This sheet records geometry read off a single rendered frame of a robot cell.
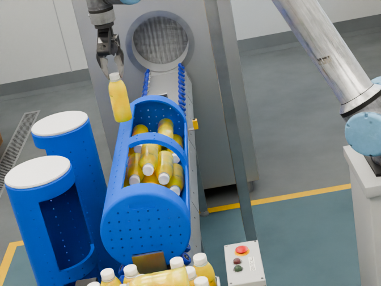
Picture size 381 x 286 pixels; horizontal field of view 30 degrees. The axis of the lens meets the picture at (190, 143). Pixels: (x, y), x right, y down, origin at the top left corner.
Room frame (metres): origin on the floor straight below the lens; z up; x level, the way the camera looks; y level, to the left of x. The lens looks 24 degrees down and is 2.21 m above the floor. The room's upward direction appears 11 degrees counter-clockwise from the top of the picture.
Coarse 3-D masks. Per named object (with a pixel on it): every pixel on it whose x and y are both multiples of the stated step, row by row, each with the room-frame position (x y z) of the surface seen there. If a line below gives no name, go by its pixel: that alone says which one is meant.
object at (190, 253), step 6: (186, 72) 3.99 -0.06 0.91; (186, 78) 3.87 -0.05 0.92; (186, 84) 3.77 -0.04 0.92; (186, 90) 3.67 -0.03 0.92; (186, 96) 3.56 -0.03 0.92; (186, 102) 3.48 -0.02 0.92; (186, 108) 3.38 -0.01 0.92; (186, 114) 3.30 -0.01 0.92; (192, 228) 2.21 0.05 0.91; (192, 234) 2.17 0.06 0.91; (192, 240) 2.13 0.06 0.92; (192, 246) 2.09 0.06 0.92; (192, 252) 2.05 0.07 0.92; (192, 258) 2.02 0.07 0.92; (192, 264) 1.98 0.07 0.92
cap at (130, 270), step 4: (132, 264) 1.79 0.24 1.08; (124, 268) 1.77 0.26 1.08; (128, 268) 1.77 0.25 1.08; (132, 268) 1.77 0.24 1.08; (136, 268) 1.77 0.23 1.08; (124, 272) 1.76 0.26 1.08; (128, 272) 1.75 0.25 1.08; (132, 272) 1.75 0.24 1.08; (136, 272) 1.76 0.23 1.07; (128, 276) 1.76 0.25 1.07
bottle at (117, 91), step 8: (120, 80) 2.54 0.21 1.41; (112, 88) 2.52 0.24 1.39; (120, 88) 2.51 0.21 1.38; (112, 96) 2.52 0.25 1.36; (120, 96) 2.51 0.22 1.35; (112, 104) 2.52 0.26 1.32; (120, 104) 2.51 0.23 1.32; (128, 104) 2.53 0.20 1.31; (120, 112) 2.51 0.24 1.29; (128, 112) 2.52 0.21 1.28; (120, 120) 2.51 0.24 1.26; (128, 120) 2.52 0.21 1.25
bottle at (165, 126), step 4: (160, 120) 2.78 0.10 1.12; (164, 120) 2.76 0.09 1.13; (168, 120) 2.77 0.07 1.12; (160, 124) 2.74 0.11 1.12; (164, 124) 2.72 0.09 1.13; (168, 124) 2.72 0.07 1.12; (172, 124) 2.76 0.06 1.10; (160, 128) 2.69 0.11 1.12; (164, 128) 2.68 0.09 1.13; (168, 128) 2.68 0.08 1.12; (172, 128) 2.72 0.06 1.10; (160, 132) 2.66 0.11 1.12; (164, 132) 2.65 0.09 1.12; (168, 132) 2.65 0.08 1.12; (172, 132) 2.67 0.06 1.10; (168, 136) 2.64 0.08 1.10; (172, 136) 2.66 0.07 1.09
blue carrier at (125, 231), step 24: (144, 96) 2.80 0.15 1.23; (144, 120) 2.80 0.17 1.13; (120, 144) 2.42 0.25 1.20; (168, 144) 2.34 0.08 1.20; (120, 168) 2.18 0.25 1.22; (120, 192) 1.99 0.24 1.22; (144, 192) 1.94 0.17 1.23; (168, 192) 1.97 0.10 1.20; (120, 216) 1.94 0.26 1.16; (144, 216) 1.94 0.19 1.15; (168, 216) 1.93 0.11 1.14; (120, 240) 1.94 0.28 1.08; (144, 240) 1.94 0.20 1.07; (168, 240) 1.94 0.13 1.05; (168, 264) 1.94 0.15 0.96
